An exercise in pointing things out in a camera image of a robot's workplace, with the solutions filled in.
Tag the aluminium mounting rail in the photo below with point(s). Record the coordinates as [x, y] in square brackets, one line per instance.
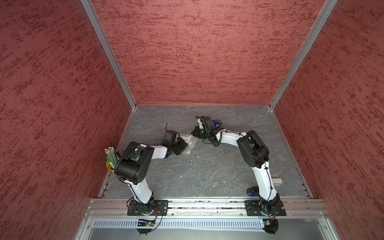
[229, 207]

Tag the clear bubble wrap sheet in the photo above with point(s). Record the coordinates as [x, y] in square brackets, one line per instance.
[191, 141]

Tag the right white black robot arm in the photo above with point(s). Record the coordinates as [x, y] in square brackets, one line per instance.
[254, 153]

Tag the yellow pencil cup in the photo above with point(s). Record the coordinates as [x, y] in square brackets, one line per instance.
[110, 166]

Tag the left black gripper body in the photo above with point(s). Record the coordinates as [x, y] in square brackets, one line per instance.
[178, 146]

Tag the right corner aluminium post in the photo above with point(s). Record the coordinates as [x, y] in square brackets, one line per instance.
[317, 26]

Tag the blue tape dispenser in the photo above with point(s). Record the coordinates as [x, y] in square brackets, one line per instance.
[217, 123]

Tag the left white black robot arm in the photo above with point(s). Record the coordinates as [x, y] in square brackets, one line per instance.
[133, 166]

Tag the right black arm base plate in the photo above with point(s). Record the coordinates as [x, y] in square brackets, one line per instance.
[258, 209]

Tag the bundle of pencils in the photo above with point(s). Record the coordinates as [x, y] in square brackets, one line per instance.
[112, 155]

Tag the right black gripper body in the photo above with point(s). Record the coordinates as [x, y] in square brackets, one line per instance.
[201, 133]

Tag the left corner aluminium post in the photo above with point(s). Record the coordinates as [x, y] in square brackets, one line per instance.
[92, 15]

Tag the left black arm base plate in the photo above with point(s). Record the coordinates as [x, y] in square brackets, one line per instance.
[159, 207]

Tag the corner aluminium post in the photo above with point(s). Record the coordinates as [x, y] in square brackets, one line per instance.
[317, 26]
[92, 15]

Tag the white eraser block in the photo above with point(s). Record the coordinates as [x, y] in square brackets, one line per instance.
[277, 181]

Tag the blue black small device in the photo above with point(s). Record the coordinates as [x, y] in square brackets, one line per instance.
[253, 192]

